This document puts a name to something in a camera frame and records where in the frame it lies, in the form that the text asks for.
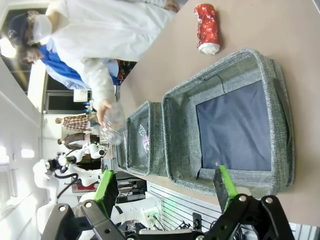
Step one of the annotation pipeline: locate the plastic bottle with pink label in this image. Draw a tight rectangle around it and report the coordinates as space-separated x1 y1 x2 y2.
138 122 151 152

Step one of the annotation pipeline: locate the person in brown top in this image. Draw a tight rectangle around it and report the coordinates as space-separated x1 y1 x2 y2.
57 132 101 151

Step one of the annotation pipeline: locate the white sleeved right forearm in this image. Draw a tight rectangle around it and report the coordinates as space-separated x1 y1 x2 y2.
82 58 113 103

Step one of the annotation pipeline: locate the person in white jacket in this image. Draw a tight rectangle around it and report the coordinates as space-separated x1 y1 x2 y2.
7 0 181 106

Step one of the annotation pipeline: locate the grey basket labelled Bottle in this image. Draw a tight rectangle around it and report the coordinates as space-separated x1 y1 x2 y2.
115 129 129 170

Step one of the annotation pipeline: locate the clear crushed plastic bottle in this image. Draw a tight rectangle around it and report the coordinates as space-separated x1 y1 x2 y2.
99 102 127 146

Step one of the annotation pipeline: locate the crushed red can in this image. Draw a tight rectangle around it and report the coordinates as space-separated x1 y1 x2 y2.
194 3 221 55

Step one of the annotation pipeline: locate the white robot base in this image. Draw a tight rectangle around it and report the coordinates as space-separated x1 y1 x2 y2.
109 193 162 227

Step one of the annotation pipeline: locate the grey slotted side panel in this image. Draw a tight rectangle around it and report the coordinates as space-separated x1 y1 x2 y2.
146 181 226 227

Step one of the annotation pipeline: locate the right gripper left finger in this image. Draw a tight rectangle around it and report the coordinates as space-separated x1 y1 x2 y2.
41 169 141 240

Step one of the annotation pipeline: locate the person's right hand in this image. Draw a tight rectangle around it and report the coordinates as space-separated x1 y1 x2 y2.
96 98 113 126

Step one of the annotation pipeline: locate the black electronics box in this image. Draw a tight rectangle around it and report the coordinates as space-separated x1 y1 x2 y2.
116 177 148 203

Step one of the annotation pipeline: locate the black power socket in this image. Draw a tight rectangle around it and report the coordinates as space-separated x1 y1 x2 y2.
192 212 202 229

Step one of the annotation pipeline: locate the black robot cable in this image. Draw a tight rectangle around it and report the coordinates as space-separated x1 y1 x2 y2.
55 172 79 199

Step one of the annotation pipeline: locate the person in blue vest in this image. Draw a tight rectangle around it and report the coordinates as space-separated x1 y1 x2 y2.
21 37 121 91

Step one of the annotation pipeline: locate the grey basket labelled Plastic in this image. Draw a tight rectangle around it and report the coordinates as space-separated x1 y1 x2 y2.
125 100 173 177

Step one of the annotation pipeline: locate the grey basket labelled Can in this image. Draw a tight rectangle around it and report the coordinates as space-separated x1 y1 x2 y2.
161 48 295 199

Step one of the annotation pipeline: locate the person in plaid shirt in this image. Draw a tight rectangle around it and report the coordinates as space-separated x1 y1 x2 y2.
55 114 97 132

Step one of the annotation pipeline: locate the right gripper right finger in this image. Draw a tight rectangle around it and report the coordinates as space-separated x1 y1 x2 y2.
204 164 296 240

